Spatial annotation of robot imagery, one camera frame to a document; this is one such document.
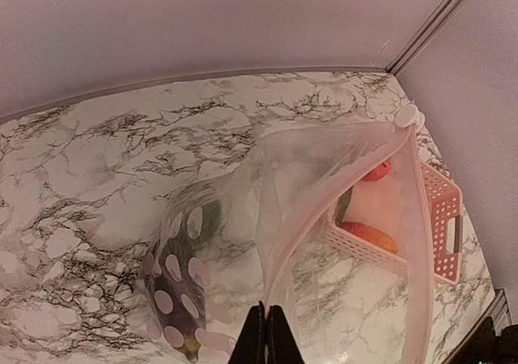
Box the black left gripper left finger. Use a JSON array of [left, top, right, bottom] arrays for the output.
[[228, 302, 266, 364]]

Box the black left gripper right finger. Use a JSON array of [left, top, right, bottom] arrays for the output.
[[266, 305, 304, 364]]

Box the dark purple eggplant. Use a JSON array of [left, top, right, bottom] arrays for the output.
[[142, 208, 210, 363]]

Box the clear pink zip top bag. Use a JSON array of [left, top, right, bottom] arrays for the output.
[[144, 119, 433, 363]]

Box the white round zipper slider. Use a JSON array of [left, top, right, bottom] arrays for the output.
[[394, 104, 426, 130]]

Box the green avocado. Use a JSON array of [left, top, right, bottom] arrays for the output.
[[187, 201, 222, 248]]

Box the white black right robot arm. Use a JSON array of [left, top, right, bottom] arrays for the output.
[[458, 290, 517, 363]]

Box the orange red mango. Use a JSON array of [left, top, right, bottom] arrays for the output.
[[338, 222, 398, 254]]

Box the green cucumber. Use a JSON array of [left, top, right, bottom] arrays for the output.
[[334, 187, 353, 226]]

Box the pink perforated plastic basket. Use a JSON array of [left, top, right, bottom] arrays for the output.
[[321, 157, 463, 284]]

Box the red apple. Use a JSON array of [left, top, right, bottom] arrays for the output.
[[361, 158, 392, 182]]

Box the aluminium frame post right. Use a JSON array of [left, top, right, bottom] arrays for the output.
[[384, 0, 467, 76]]

